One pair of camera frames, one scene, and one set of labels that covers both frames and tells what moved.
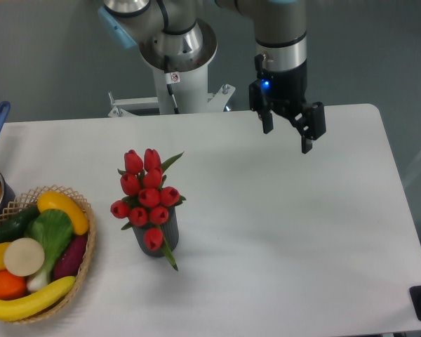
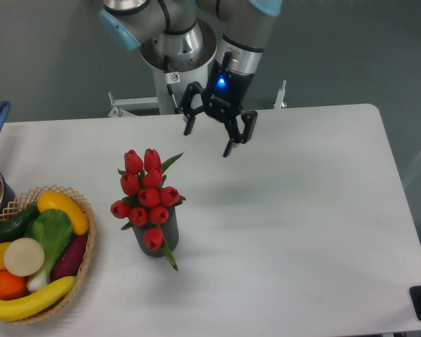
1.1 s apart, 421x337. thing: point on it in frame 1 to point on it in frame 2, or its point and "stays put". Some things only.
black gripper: [285, 90] to [227, 93]
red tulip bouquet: [147, 201] stays put
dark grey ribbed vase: [170, 229] stays put
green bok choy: [54, 228] stays put
